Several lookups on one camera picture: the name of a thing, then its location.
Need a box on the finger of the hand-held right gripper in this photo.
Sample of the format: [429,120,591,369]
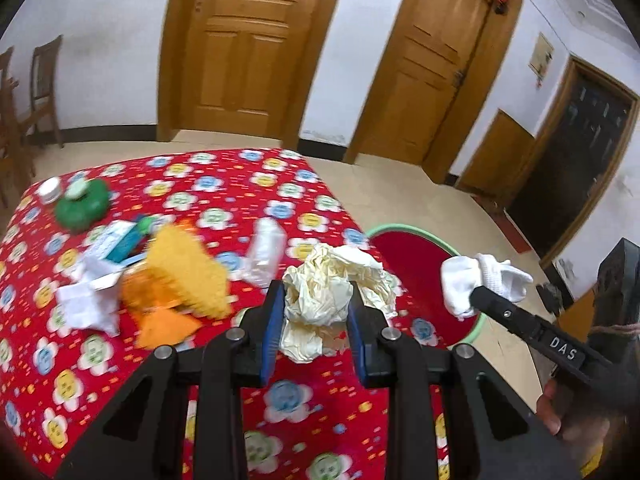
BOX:
[469,285,601,397]

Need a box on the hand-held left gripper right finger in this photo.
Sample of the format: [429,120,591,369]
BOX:
[346,284,582,480]

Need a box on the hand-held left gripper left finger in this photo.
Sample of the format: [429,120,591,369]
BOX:
[55,280,287,480]

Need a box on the cream paper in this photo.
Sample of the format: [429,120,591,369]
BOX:
[279,242,402,365]

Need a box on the white tissue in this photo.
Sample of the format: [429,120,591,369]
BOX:
[440,253,534,321]

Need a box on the clear plastic bottle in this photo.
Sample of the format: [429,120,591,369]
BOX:
[242,217,288,289]

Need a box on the red basin with green rim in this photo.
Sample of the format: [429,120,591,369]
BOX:
[364,223,489,352]

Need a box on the yellow sponge cloth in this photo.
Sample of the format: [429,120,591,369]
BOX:
[146,224,232,320]

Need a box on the orange plastic wrapper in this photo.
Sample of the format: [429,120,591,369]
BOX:
[119,266,202,352]

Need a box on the blue and white box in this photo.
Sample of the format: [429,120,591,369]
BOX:
[84,219,152,264]

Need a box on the white paper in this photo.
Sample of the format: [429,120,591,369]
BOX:
[55,256,127,337]

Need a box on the person's right hand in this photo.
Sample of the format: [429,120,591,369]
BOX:
[536,379,618,467]

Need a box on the dark shoe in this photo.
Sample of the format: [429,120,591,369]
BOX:
[536,281,567,312]

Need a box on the red doormat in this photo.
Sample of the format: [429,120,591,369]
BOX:
[494,209,534,255]

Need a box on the red floral tablecloth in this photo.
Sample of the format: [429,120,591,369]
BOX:
[0,147,453,480]

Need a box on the green jar with white cap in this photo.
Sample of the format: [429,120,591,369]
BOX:
[53,179,112,234]

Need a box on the white bottle cap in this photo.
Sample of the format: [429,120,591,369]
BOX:
[37,177,62,205]

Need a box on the wooden door with latch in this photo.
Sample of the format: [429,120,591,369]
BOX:
[344,0,524,184]

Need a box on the panelled wooden door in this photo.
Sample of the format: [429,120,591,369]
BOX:
[156,0,354,150]

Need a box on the wooden furniture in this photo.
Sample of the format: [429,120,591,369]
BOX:
[0,46,34,208]

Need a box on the wooden chair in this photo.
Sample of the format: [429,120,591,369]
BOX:
[19,34,66,149]

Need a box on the dark door with wooden frame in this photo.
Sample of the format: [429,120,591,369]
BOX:
[504,54,640,267]

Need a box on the wooden wall cabinet panel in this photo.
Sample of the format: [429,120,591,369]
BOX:
[456,108,537,197]

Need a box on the beige wall electrical box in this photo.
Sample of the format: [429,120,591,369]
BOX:
[528,32,556,79]

